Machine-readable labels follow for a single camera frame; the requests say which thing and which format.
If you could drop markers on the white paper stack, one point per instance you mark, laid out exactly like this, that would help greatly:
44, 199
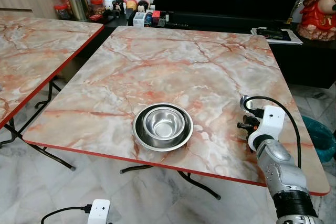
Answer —
295, 39

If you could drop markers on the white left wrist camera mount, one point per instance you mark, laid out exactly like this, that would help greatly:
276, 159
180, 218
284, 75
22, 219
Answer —
98, 212

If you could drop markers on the steel canister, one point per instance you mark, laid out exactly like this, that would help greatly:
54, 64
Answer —
79, 8

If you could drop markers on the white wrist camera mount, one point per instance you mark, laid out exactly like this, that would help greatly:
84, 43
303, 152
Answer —
270, 121
98, 212

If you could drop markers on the small white box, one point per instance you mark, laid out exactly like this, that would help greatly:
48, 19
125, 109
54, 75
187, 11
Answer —
139, 19

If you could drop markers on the steel spoon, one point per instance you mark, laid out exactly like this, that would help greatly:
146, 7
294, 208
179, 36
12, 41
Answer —
245, 102

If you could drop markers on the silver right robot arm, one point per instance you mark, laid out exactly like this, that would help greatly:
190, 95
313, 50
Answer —
278, 166

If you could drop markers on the steel bowl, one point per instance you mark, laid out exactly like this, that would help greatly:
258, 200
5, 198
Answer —
165, 124

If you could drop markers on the red lid plastic jar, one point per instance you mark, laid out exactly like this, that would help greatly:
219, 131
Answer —
62, 11

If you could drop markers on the teal waste bin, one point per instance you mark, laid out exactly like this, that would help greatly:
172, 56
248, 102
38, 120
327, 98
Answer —
321, 140

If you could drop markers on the black folding table legs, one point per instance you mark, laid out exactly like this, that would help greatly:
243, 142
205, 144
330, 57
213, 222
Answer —
52, 157
202, 188

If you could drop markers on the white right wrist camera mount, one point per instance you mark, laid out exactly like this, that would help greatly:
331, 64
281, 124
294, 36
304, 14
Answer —
270, 121

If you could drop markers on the steel plate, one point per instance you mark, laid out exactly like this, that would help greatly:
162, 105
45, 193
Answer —
157, 145

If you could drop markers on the red laughing buddha statue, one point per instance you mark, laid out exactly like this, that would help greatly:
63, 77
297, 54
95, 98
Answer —
317, 14

